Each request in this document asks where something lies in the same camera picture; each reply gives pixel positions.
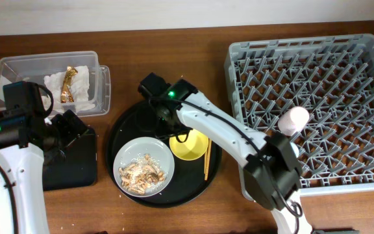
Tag wooden chopstick right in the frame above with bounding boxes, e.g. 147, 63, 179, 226
205, 142, 212, 181

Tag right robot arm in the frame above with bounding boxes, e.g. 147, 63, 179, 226
138, 79, 313, 233

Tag wooden chopstick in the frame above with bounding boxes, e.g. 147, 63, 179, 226
204, 139, 212, 180
205, 142, 212, 181

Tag gold snack wrapper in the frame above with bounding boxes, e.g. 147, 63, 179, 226
60, 66, 78, 103

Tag round black tray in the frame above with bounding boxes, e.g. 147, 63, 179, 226
105, 101, 222, 208

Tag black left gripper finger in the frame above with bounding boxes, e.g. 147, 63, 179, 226
52, 120, 83, 151
52, 110, 88, 137

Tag pink plastic cup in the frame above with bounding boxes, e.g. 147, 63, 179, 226
278, 107, 310, 137

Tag wooden chopstick left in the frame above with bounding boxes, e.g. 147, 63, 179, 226
204, 139, 212, 180

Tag food scraps on plate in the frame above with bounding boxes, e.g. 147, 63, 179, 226
118, 153, 166, 195

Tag clear plastic waste bin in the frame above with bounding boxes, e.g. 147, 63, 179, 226
0, 51, 111, 118

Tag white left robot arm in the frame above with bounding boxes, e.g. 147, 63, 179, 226
0, 110, 97, 233

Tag grey dishwasher rack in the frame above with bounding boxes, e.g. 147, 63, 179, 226
224, 34, 374, 196

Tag grey plate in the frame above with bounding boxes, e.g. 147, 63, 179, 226
113, 137, 175, 198

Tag black rectangular waste bin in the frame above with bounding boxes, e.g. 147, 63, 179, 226
42, 127, 97, 191

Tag white paper napkin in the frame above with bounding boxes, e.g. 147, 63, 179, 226
44, 66, 90, 113

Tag yellow plastic bowl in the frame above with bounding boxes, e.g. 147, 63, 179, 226
169, 129, 208, 161

